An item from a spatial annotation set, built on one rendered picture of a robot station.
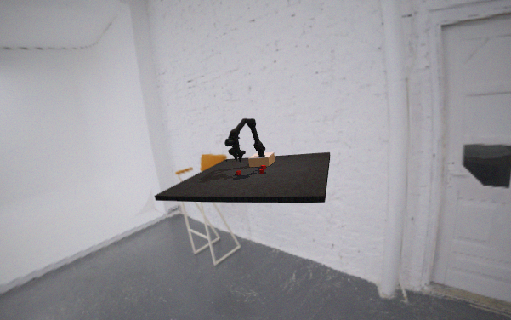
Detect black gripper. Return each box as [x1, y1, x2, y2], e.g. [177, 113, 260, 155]
[232, 144, 246, 161]

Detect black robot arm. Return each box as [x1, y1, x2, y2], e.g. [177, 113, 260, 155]
[224, 118, 265, 157]

